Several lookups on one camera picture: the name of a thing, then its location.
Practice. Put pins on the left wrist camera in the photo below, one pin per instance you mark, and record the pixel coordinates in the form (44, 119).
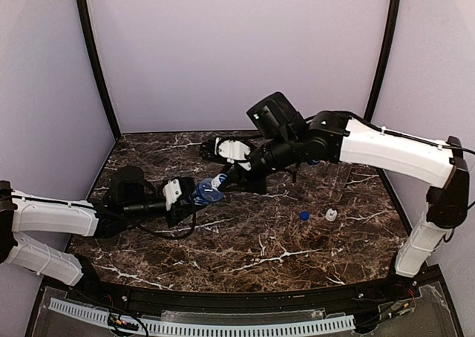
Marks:
(177, 189)

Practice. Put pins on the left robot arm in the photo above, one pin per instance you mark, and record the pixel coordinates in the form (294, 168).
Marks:
(130, 201)

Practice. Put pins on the black front table rail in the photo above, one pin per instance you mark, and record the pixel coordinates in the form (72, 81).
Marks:
(353, 298)

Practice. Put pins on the short bottle blue label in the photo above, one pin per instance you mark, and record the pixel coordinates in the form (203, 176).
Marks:
(207, 191)

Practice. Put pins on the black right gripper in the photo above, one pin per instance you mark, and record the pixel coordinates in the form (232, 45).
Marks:
(241, 174)

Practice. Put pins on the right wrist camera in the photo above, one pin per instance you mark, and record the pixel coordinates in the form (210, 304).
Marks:
(226, 150)

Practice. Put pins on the white slotted cable duct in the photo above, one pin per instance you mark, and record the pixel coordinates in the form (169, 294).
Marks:
(175, 323)

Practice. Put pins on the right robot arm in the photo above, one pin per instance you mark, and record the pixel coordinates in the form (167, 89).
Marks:
(344, 137)

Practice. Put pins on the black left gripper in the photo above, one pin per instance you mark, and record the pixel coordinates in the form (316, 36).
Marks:
(177, 211)

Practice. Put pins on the black frame post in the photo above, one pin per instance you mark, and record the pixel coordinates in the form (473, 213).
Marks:
(95, 63)
(386, 45)

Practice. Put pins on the right black frame post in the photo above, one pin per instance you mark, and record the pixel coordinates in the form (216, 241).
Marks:
(386, 45)

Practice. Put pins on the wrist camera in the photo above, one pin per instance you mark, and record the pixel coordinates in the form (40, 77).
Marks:
(226, 150)
(177, 189)

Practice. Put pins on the left black frame post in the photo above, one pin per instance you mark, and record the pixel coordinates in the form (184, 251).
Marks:
(95, 63)

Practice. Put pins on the white bottle cap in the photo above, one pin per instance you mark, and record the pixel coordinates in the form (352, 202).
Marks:
(331, 215)

